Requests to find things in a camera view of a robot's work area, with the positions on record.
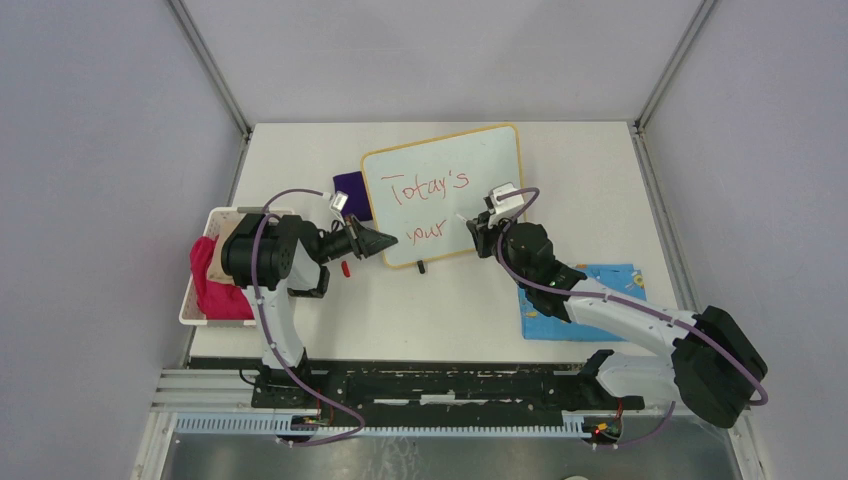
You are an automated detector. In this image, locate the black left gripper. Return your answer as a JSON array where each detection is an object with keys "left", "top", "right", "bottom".
[{"left": 315, "top": 213, "right": 397, "bottom": 265}]

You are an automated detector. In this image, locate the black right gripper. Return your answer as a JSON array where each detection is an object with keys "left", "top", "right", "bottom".
[{"left": 468, "top": 208, "right": 530, "bottom": 289}]

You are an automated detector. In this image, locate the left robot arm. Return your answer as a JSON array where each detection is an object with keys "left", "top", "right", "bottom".
[{"left": 221, "top": 213, "right": 399, "bottom": 408}]

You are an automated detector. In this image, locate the yellow-framed whiteboard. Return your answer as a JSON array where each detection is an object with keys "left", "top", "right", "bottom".
[{"left": 360, "top": 123, "right": 523, "bottom": 268}]

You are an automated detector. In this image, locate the purple cloth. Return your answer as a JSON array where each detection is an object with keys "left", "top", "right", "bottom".
[{"left": 333, "top": 171, "right": 373, "bottom": 221}]

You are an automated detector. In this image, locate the blue patterned cloth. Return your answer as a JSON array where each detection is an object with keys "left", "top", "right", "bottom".
[{"left": 517, "top": 264, "right": 646, "bottom": 342}]

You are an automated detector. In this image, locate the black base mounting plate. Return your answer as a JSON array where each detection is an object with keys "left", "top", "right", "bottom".
[{"left": 251, "top": 359, "right": 645, "bottom": 428}]

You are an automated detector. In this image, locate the beige cloth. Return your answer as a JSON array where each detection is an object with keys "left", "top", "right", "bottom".
[{"left": 206, "top": 218, "right": 239, "bottom": 286}]

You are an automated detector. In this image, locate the pink cloth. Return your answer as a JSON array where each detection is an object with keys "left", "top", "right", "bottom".
[{"left": 189, "top": 236, "right": 254, "bottom": 321}]

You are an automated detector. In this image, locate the white plastic basket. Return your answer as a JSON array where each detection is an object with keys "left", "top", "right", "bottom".
[{"left": 178, "top": 207, "right": 258, "bottom": 328}]

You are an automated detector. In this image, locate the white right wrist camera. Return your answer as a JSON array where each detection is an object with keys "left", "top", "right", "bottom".
[{"left": 484, "top": 183, "right": 525, "bottom": 228}]

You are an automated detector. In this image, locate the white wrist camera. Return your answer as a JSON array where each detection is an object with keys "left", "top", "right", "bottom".
[
  {"left": 328, "top": 191, "right": 349, "bottom": 219},
  {"left": 484, "top": 183, "right": 525, "bottom": 228}
]

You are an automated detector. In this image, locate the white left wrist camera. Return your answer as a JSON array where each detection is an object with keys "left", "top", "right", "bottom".
[{"left": 328, "top": 191, "right": 349, "bottom": 219}]

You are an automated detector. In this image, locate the white cable duct rail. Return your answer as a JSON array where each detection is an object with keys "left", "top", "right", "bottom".
[{"left": 175, "top": 413, "right": 590, "bottom": 440}]

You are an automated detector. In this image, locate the left aluminium frame post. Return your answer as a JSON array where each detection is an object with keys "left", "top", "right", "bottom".
[{"left": 165, "top": 0, "right": 252, "bottom": 138}]

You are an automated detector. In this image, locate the aluminium frame post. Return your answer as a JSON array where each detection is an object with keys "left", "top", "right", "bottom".
[
  {"left": 633, "top": 0, "right": 720, "bottom": 132},
  {"left": 165, "top": 0, "right": 252, "bottom": 138}
]

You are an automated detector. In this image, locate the right aluminium frame post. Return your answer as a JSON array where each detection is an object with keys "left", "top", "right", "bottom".
[{"left": 633, "top": 0, "right": 720, "bottom": 132}]

